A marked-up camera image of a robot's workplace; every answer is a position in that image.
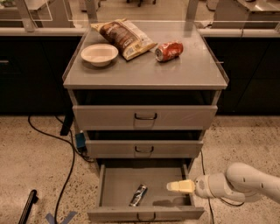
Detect white bowl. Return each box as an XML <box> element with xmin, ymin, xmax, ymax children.
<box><xmin>80</xmin><ymin>44</ymin><xmax>118</xmax><ymax>67</ymax></box>

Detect blue power adapter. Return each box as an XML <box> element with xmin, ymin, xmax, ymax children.
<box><xmin>75</xmin><ymin>132</ymin><xmax>87</xmax><ymax>153</ymax></box>

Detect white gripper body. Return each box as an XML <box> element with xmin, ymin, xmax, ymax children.
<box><xmin>194</xmin><ymin>175</ymin><xmax>211</xmax><ymax>199</ymax></box>

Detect grey drawer cabinet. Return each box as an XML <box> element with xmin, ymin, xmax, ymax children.
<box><xmin>64</xmin><ymin>21</ymin><xmax>228</xmax><ymax>168</ymax></box>

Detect black cable left floor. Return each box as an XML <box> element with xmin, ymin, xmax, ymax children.
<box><xmin>27</xmin><ymin>115</ymin><xmax>95</xmax><ymax>224</ymax></box>

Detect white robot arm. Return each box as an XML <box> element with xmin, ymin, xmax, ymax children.
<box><xmin>166</xmin><ymin>163</ymin><xmax>280</xmax><ymax>203</ymax></box>

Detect black cable right floor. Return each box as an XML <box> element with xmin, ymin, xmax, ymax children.
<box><xmin>199</xmin><ymin>150</ymin><xmax>248</xmax><ymax>224</ymax></box>

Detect black cable floor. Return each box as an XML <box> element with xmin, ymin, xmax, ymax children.
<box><xmin>199</xmin><ymin>150</ymin><xmax>248</xmax><ymax>224</ymax></box>
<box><xmin>27</xmin><ymin>115</ymin><xmax>95</xmax><ymax>224</ymax></box>

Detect grey middle drawer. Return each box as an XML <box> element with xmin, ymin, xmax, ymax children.
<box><xmin>86</xmin><ymin>140</ymin><xmax>203</xmax><ymax>158</ymax></box>

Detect grey bottom drawer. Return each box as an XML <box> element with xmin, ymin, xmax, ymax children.
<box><xmin>87</xmin><ymin>159</ymin><xmax>204</xmax><ymax>223</ymax></box>

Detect dark counter cabinets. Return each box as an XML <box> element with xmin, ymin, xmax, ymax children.
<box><xmin>0</xmin><ymin>34</ymin><xmax>280</xmax><ymax>115</ymax></box>

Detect brown chip bag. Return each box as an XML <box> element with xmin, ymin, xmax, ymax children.
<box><xmin>91</xmin><ymin>18</ymin><xmax>157</xmax><ymax>60</ymax></box>

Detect crushed orange soda can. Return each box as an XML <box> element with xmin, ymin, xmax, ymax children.
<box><xmin>155</xmin><ymin>41</ymin><xmax>184</xmax><ymax>62</ymax></box>

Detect black bar on floor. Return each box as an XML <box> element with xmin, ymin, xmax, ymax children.
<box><xmin>18</xmin><ymin>189</ymin><xmax>39</xmax><ymax>224</ymax></box>

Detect grey drawer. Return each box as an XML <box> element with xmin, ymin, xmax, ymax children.
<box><xmin>73</xmin><ymin>105</ymin><xmax>217</xmax><ymax>130</ymax></box>
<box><xmin>86</xmin><ymin>140</ymin><xmax>203</xmax><ymax>158</ymax></box>
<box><xmin>87</xmin><ymin>159</ymin><xmax>204</xmax><ymax>223</ymax></box>

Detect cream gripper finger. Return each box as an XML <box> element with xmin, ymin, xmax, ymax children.
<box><xmin>166</xmin><ymin>179</ymin><xmax>195</xmax><ymax>194</ymax></box>

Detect blue tape cross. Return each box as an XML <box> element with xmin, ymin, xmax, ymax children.
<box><xmin>45</xmin><ymin>210</ymin><xmax>79</xmax><ymax>224</ymax></box>

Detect grey top drawer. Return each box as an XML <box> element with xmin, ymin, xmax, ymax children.
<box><xmin>73</xmin><ymin>105</ymin><xmax>217</xmax><ymax>130</ymax></box>

